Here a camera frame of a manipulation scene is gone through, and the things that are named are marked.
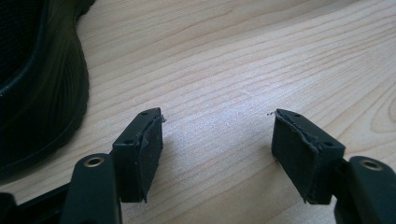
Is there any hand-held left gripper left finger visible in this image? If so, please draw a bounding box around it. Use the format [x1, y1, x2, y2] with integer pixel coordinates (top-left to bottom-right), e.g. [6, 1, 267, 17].
[110, 106, 166, 203]

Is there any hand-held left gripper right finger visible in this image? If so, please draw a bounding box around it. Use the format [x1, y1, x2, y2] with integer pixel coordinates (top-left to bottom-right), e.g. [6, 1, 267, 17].
[270, 107, 347, 205]

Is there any black shoe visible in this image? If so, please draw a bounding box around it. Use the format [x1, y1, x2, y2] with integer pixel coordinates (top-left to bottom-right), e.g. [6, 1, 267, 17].
[0, 0, 96, 185]

